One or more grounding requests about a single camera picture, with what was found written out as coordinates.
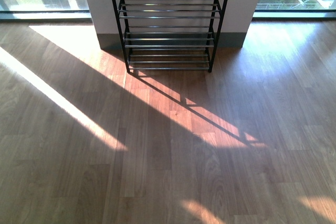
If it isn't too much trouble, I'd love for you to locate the black metal shoe rack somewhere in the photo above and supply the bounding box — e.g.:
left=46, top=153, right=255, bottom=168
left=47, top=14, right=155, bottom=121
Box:
left=112, top=0, right=228, bottom=71

